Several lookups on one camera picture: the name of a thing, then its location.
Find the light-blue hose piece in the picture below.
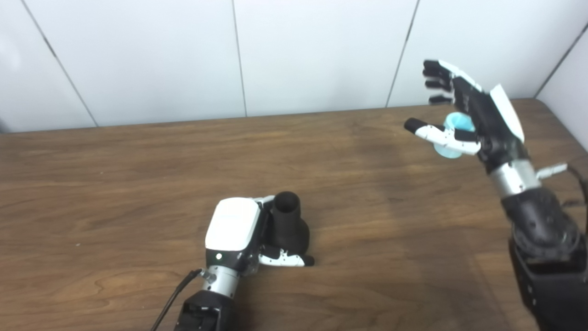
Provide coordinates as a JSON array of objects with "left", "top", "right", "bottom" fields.
[{"left": 434, "top": 112, "right": 476, "bottom": 159}]

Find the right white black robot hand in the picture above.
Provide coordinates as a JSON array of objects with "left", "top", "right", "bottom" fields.
[{"left": 404, "top": 59, "right": 529, "bottom": 173}]

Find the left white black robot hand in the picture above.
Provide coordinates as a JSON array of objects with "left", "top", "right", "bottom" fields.
[{"left": 204, "top": 195, "right": 316, "bottom": 276}]

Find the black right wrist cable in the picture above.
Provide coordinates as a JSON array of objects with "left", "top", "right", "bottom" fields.
[{"left": 537, "top": 163, "right": 588, "bottom": 217}]

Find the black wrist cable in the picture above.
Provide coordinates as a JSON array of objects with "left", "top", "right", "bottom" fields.
[
  {"left": 149, "top": 268, "right": 216, "bottom": 331},
  {"left": 537, "top": 163, "right": 588, "bottom": 217}
]

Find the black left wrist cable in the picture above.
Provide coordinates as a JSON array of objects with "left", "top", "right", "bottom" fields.
[{"left": 149, "top": 268, "right": 216, "bottom": 331}]

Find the black flared nozzle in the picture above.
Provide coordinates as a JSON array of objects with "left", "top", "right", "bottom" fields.
[{"left": 271, "top": 191, "right": 311, "bottom": 256}]

